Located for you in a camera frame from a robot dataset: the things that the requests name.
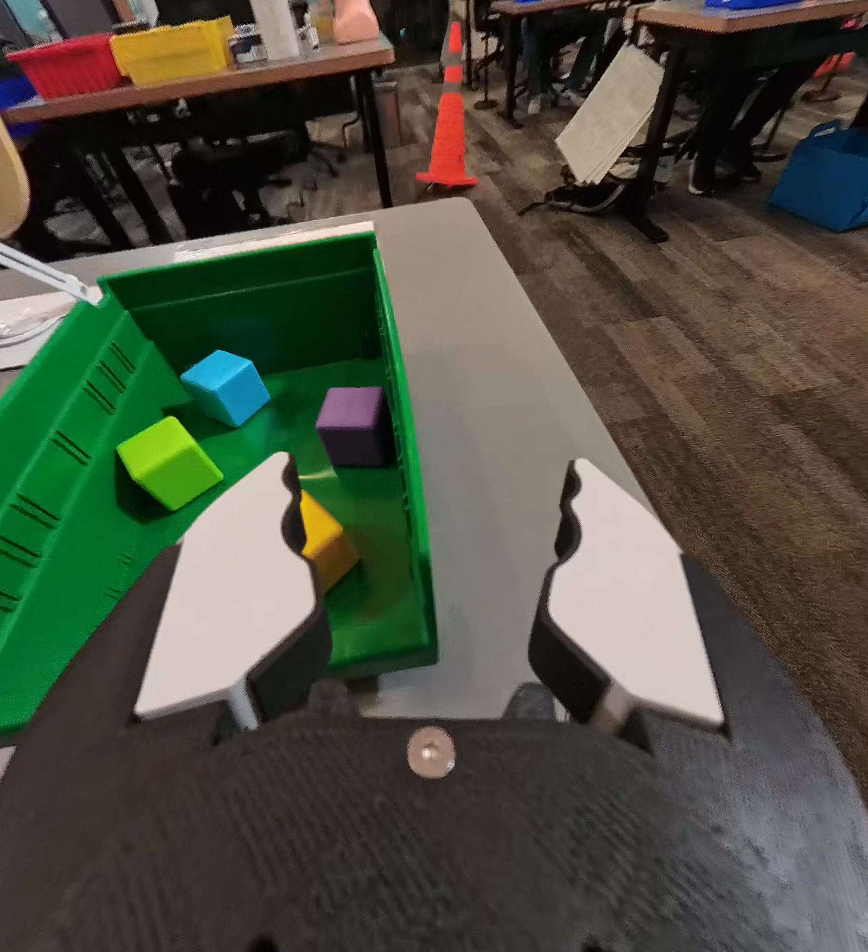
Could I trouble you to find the white leaning board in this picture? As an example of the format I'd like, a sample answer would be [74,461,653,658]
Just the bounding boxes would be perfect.
[555,43,665,185]

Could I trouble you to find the white metal stand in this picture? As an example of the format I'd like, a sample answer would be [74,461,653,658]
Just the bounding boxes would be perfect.
[0,238,104,376]

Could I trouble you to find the blue cube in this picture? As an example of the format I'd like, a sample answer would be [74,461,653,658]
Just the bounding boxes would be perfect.
[180,350,272,428]

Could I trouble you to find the purple cube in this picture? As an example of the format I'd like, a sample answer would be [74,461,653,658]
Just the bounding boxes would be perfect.
[315,386,392,468]

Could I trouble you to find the wooden top table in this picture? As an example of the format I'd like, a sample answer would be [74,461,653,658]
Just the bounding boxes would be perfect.
[627,0,868,242]
[2,33,398,239]

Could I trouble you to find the yellow cube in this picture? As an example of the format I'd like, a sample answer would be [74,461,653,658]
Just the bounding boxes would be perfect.
[296,489,360,594]

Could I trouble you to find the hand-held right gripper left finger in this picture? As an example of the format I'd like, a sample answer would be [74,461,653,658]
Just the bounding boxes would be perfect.
[133,451,333,733]

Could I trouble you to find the lime green cube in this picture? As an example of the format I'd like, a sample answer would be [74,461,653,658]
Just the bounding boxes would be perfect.
[116,416,224,512]

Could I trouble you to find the laminated paper sheet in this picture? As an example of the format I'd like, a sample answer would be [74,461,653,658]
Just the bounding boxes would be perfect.
[174,222,375,261]

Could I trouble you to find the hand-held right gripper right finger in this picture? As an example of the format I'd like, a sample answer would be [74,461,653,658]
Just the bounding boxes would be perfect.
[529,459,726,752]

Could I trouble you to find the orange traffic cone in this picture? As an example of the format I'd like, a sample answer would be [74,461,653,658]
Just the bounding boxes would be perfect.
[415,22,479,187]

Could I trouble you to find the white cylinder container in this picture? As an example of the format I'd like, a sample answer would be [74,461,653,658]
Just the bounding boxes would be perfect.
[249,0,301,60]

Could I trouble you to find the yellow plastic bin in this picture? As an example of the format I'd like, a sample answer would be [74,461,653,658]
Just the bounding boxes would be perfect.
[110,16,235,86]

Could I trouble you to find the red plastic bin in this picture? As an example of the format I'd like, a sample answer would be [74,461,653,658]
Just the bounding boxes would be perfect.
[6,33,126,99]

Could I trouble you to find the blue fabric bag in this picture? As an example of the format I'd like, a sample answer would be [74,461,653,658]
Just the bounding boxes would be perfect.
[768,121,868,233]

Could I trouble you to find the grey desk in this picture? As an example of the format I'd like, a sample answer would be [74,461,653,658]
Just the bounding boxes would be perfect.
[0,197,688,882]

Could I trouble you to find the black backpack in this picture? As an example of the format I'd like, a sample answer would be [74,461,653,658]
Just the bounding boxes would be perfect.
[519,167,628,218]

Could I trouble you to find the green plastic bin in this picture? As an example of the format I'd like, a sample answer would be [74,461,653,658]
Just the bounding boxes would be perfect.
[0,231,438,747]

